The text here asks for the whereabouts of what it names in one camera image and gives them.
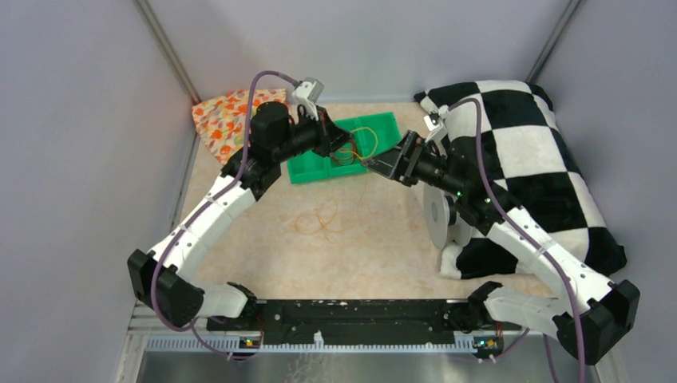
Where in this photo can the orange floral cloth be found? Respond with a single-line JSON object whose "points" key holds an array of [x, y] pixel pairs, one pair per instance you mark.
{"points": [[220, 123]]}

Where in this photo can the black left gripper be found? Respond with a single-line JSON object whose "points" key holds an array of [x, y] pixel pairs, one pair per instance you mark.
{"points": [[330, 137]]}

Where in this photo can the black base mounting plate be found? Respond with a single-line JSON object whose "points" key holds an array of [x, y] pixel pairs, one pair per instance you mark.
{"points": [[359, 322]]}

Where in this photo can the black white checkered pillow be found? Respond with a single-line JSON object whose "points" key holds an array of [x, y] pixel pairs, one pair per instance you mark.
{"points": [[510, 127]]}

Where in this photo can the white perforated cable spool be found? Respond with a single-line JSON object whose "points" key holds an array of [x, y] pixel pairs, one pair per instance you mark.
{"points": [[443, 222]]}

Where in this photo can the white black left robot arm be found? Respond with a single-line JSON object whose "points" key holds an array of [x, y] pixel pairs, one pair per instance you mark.
{"points": [[162, 276]]}

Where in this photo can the aluminium front rail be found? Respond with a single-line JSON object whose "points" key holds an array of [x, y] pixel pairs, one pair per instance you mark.
{"points": [[153, 353]]}

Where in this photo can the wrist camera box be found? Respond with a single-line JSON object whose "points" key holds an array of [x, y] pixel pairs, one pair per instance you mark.
{"points": [[436, 127], [307, 93]]}

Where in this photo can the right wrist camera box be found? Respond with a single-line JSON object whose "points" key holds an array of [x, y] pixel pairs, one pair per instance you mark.
{"points": [[436, 127]]}

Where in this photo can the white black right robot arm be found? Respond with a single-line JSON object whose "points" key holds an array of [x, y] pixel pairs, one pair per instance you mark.
{"points": [[590, 313]]}

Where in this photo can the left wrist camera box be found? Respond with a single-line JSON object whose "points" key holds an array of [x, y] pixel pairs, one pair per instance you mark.
{"points": [[307, 93]]}

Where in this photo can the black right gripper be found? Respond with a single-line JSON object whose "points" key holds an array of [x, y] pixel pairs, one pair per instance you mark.
{"points": [[401, 163]]}

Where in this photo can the green plastic divided bin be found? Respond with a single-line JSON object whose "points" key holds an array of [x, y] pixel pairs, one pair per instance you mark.
{"points": [[373, 134]]}

